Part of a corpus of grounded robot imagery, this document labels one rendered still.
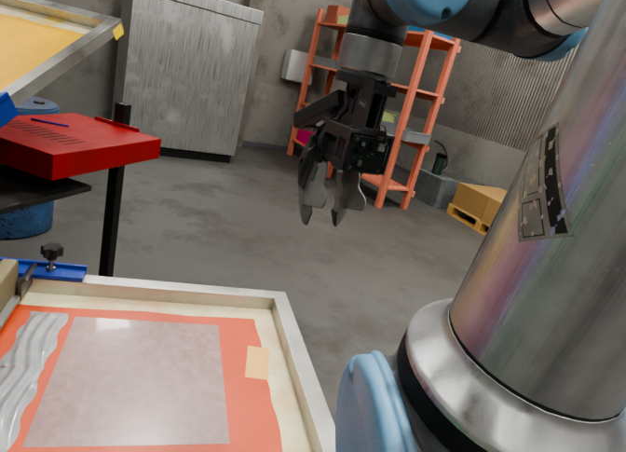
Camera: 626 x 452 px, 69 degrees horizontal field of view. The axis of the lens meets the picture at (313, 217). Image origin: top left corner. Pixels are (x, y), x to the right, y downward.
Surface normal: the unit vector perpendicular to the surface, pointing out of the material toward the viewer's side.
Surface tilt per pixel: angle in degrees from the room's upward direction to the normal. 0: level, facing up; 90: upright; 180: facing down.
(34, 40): 32
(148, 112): 90
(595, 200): 95
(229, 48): 90
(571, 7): 149
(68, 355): 0
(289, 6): 90
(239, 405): 0
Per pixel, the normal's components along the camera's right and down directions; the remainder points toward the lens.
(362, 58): -0.26, 0.25
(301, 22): 0.46, 0.38
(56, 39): 0.06, -0.65
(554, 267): -0.71, 0.14
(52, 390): 0.23, -0.92
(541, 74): -0.86, -0.04
